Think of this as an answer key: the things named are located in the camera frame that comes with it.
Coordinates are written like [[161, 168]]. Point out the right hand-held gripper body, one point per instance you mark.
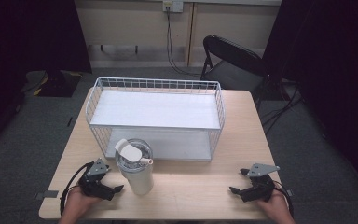
[[259, 186]]

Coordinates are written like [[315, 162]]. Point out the black curtain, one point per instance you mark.
[[329, 77], [28, 37]]

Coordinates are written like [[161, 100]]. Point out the white wall outlet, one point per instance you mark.
[[172, 5]]

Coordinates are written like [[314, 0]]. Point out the black stand base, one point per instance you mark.
[[56, 82]]

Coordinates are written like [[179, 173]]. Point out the black folding chair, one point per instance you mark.
[[233, 67]]

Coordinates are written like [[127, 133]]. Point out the white tumbler cup with lid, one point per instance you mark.
[[135, 169]]

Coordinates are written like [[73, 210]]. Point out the person's left hand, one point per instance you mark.
[[80, 201]]

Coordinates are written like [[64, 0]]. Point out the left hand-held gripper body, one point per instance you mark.
[[94, 186]]

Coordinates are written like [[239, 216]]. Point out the grey tape strip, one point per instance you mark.
[[46, 194]]

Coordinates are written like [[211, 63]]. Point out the person's right hand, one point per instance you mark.
[[273, 207]]

